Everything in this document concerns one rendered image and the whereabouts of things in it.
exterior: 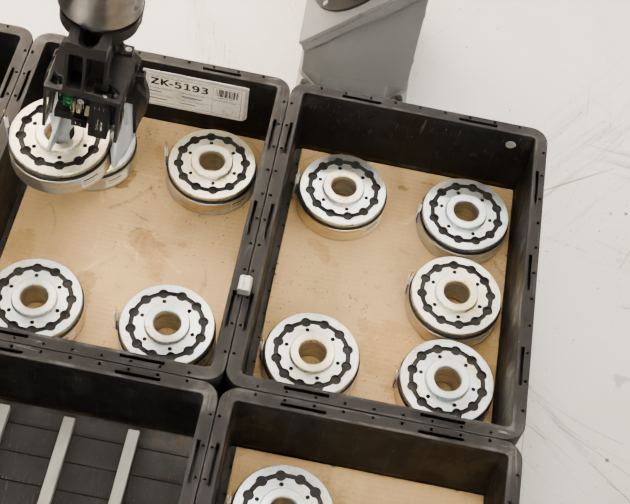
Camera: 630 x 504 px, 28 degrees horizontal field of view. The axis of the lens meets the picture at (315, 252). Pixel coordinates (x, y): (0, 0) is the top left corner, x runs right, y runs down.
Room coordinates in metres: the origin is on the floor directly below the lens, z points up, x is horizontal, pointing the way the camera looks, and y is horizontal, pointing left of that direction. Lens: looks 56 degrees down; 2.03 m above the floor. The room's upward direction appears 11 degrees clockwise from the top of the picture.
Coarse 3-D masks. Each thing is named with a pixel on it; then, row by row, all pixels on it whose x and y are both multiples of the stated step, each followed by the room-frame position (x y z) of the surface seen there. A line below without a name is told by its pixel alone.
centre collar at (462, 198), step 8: (456, 200) 0.88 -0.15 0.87; (464, 200) 0.88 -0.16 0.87; (472, 200) 0.88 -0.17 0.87; (448, 208) 0.87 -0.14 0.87; (480, 208) 0.88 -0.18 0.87; (448, 216) 0.86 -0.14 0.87; (480, 216) 0.86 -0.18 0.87; (456, 224) 0.85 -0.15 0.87; (464, 224) 0.85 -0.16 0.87; (472, 224) 0.85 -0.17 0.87; (480, 224) 0.85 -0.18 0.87
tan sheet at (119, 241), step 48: (144, 144) 0.90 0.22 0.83; (96, 192) 0.82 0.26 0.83; (144, 192) 0.83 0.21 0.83; (48, 240) 0.74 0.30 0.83; (96, 240) 0.76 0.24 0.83; (144, 240) 0.77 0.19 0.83; (192, 240) 0.78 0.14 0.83; (240, 240) 0.79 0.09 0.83; (96, 288) 0.69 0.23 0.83; (144, 288) 0.71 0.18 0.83; (192, 288) 0.72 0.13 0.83; (96, 336) 0.64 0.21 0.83
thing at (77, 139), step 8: (48, 120) 0.77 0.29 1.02; (40, 128) 0.76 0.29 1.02; (48, 128) 0.76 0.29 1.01; (80, 128) 0.77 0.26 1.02; (40, 136) 0.75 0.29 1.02; (80, 136) 0.76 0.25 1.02; (40, 144) 0.74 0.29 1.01; (56, 144) 0.74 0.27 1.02; (64, 144) 0.74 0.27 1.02; (72, 144) 0.74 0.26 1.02; (80, 144) 0.75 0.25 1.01; (56, 152) 0.73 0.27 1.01; (64, 152) 0.74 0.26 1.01
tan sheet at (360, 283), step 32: (416, 192) 0.91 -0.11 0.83; (512, 192) 0.94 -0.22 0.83; (288, 224) 0.83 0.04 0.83; (384, 224) 0.85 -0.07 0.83; (416, 224) 0.86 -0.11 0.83; (288, 256) 0.78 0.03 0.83; (320, 256) 0.79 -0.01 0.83; (352, 256) 0.80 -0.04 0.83; (384, 256) 0.81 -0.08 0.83; (416, 256) 0.82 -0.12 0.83; (288, 288) 0.74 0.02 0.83; (320, 288) 0.75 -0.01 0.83; (352, 288) 0.76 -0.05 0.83; (384, 288) 0.77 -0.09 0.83; (352, 320) 0.72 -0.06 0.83; (384, 320) 0.72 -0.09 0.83; (384, 352) 0.68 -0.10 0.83; (480, 352) 0.71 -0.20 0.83; (384, 384) 0.65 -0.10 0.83; (448, 384) 0.66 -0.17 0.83
